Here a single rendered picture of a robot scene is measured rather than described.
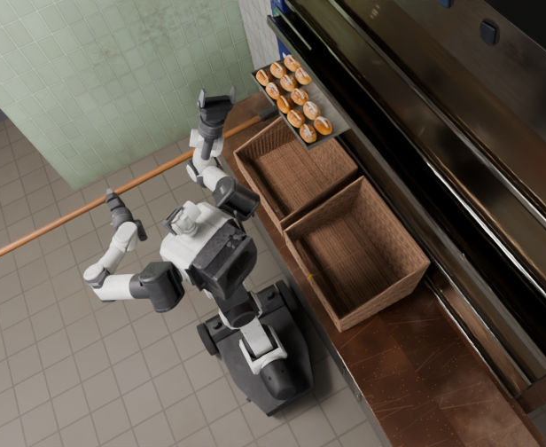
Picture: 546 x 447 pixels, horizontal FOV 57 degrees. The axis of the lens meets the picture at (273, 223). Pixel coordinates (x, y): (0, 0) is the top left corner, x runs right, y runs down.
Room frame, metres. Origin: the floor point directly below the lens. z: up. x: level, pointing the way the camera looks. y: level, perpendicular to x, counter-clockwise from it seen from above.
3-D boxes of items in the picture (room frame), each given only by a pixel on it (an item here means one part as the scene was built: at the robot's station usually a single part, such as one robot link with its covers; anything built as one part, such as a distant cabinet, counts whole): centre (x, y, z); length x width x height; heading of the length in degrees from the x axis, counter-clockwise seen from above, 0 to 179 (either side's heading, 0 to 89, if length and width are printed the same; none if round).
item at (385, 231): (1.02, -0.32, 0.72); 0.56 x 0.49 x 0.28; 12
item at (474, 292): (1.10, -0.58, 1.02); 1.79 x 0.11 x 0.19; 12
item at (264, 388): (0.87, 0.26, 0.19); 0.64 x 0.52 x 0.33; 13
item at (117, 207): (1.31, 0.62, 1.19); 0.12 x 0.10 x 0.13; 12
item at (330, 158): (1.61, -0.20, 0.72); 0.56 x 0.49 x 0.28; 13
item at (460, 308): (1.10, -0.58, 0.76); 1.79 x 0.11 x 0.19; 12
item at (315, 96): (1.64, -0.35, 1.19); 0.55 x 0.36 x 0.03; 13
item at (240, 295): (0.89, 0.26, 1.00); 0.28 x 0.13 x 0.18; 13
